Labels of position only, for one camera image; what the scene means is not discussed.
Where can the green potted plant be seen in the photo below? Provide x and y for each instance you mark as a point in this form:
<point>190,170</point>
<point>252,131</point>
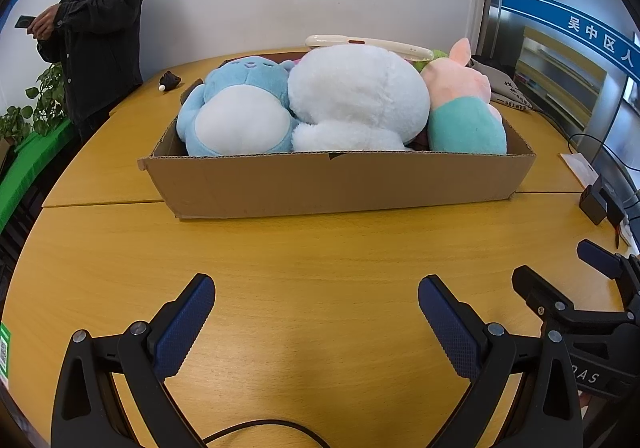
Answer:
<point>47,98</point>

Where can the cream phone case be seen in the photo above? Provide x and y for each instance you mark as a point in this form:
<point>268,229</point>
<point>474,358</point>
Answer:
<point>395,45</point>

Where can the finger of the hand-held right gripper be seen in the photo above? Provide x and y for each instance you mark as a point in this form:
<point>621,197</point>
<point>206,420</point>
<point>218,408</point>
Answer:
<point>595,258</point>
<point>537,290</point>

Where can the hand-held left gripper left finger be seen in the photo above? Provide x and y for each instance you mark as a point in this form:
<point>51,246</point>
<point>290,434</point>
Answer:
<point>182,328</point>

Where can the grey cloth bag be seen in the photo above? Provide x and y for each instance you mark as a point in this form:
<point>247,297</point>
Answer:
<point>505,83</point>

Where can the green sticker label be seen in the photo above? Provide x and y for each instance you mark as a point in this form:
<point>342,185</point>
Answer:
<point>5,353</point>

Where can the blue window banner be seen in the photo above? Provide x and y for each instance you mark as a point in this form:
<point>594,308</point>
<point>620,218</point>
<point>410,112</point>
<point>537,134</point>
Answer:
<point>550,8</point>

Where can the black power adapter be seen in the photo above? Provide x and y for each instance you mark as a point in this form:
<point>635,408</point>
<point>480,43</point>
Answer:
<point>595,205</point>

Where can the green cloth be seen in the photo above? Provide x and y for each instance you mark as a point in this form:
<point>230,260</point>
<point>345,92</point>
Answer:
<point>25,163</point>

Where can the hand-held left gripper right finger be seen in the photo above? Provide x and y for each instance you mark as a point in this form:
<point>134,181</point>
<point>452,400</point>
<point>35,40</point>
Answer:
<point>447,328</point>

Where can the pink pig plush toy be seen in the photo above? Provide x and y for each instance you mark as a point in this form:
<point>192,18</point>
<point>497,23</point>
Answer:
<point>465,128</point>

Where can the cardboard box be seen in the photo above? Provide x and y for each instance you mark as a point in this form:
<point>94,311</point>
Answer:
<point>350,188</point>

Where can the small black toy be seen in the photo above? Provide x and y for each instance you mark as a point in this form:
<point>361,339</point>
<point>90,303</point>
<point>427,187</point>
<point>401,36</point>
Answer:
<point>171,79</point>

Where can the blue plush bear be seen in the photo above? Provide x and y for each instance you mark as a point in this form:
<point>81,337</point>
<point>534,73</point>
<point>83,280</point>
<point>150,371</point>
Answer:
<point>235,123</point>

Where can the white plush toy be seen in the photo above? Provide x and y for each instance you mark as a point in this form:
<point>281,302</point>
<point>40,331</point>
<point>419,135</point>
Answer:
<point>355,93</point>

